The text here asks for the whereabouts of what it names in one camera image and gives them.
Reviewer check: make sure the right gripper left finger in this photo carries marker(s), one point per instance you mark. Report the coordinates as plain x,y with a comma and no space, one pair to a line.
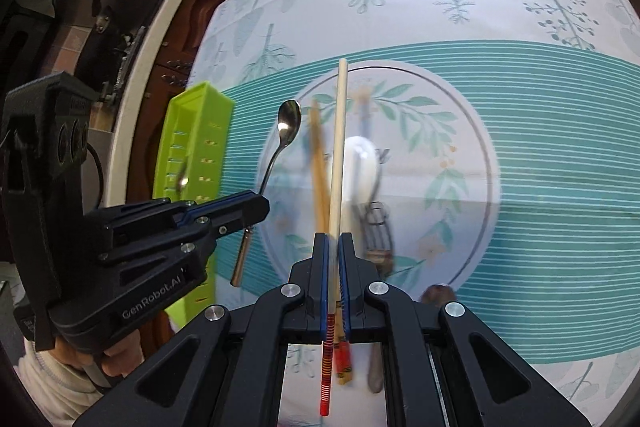
225,368

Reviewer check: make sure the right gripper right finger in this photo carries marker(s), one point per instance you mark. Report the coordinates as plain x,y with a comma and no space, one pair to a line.
443,366

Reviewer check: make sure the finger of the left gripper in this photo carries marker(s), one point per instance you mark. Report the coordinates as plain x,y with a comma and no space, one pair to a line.
111,228
166,267

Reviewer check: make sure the pale chopstick red striped end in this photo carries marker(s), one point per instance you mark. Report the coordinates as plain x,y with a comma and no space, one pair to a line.
334,230

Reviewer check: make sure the tan bamboo chopstick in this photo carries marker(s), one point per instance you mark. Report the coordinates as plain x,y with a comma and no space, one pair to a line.
318,171
342,358

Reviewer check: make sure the small steel spoon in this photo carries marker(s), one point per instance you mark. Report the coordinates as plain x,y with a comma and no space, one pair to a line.
288,124

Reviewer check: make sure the white ceramic spoon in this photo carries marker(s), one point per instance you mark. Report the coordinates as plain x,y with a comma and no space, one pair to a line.
364,217

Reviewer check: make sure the white kitchen countertop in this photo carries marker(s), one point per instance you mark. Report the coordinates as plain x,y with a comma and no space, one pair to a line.
116,170

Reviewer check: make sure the left hand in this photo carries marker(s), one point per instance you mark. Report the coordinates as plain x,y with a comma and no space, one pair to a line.
119,360

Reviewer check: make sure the green plastic utensil tray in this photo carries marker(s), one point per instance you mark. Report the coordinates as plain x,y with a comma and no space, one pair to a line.
192,145

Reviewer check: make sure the leaf patterned tablecloth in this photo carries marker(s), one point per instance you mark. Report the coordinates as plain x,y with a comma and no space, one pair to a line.
508,132

